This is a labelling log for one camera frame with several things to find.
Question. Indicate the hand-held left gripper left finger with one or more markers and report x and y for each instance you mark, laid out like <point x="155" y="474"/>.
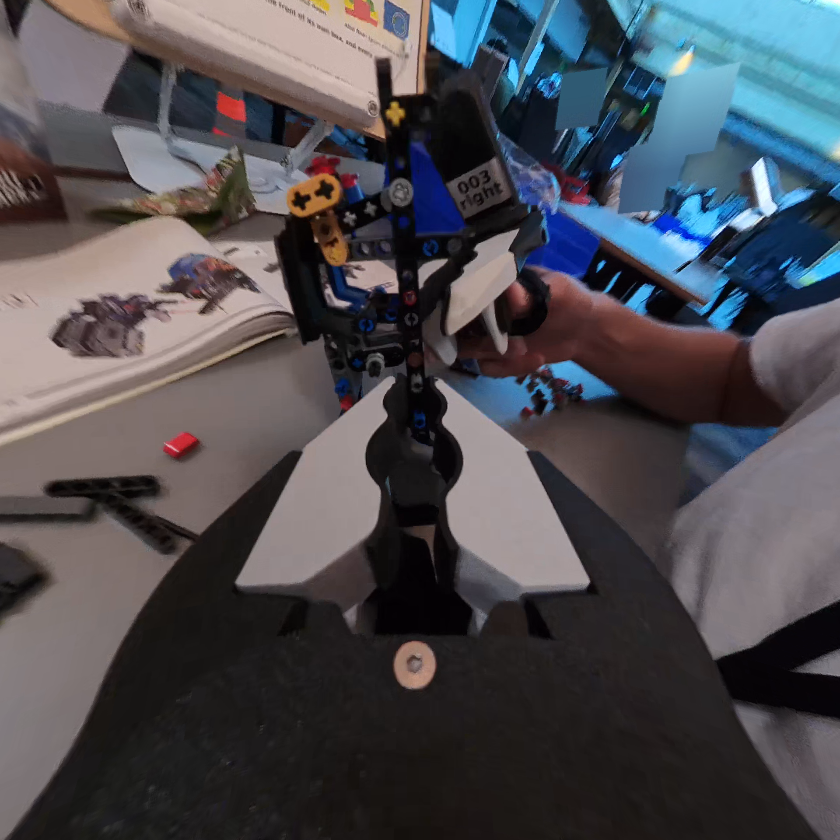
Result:
<point x="308" y="518"/>

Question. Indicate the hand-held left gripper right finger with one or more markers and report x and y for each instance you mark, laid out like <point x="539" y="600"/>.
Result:
<point x="505" y="518"/>

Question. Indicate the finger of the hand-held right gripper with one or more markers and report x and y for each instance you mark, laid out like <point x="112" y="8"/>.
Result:
<point x="482" y="282"/>
<point x="443" y="344"/>

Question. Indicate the lego vehicle model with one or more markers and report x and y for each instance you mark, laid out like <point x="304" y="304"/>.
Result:
<point x="400" y="275"/>

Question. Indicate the pile of small lego pins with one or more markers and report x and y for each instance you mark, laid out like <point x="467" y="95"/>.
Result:
<point x="548" y="394"/>

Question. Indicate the person's right forearm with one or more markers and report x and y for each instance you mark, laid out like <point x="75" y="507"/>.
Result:
<point x="695" y="367"/>

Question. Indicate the small red lego brick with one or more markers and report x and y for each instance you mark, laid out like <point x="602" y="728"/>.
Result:
<point x="182" y="445"/>

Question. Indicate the pile of black lego parts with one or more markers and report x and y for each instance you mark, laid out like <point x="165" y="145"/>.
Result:
<point x="105" y="487"/>

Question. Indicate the lego instruction booklet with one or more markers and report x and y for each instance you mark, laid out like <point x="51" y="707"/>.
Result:
<point x="131" y="289"/>

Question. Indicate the lego set box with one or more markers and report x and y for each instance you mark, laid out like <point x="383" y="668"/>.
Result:
<point x="29" y="190"/>

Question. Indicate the person's right hand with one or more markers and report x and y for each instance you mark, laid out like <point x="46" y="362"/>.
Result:
<point x="571" y="328"/>

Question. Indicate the background table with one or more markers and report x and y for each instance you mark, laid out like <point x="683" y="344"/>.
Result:
<point x="630" y="236"/>

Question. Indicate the white sign board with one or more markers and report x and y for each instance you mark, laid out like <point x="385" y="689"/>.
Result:
<point x="262" y="46"/>

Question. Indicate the patterned folded origami paper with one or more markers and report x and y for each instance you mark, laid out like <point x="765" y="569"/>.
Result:
<point x="197" y="197"/>

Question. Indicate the white sign stand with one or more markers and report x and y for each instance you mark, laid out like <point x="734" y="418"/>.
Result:
<point x="157" y="157"/>

